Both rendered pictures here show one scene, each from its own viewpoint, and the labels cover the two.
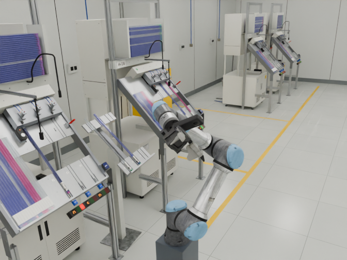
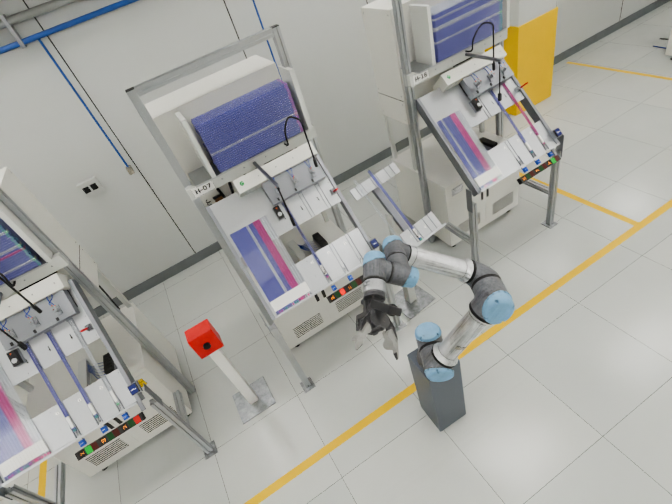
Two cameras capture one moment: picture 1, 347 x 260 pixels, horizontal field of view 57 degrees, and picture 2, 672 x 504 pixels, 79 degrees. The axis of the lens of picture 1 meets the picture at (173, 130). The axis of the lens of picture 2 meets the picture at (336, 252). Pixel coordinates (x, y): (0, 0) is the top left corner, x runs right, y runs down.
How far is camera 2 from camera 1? 0.94 m
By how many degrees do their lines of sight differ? 41
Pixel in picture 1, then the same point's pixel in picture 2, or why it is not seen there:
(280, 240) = (628, 361)
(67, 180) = (327, 261)
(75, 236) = (357, 295)
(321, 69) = not seen: outside the picture
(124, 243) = (411, 308)
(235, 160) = (494, 315)
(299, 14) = not seen: outside the picture
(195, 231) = (435, 376)
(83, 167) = (348, 244)
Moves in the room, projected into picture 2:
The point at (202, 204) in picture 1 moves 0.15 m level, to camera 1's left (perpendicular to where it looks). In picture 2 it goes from (447, 350) to (412, 340)
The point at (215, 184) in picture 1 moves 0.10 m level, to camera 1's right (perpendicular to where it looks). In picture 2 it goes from (465, 334) to (492, 340)
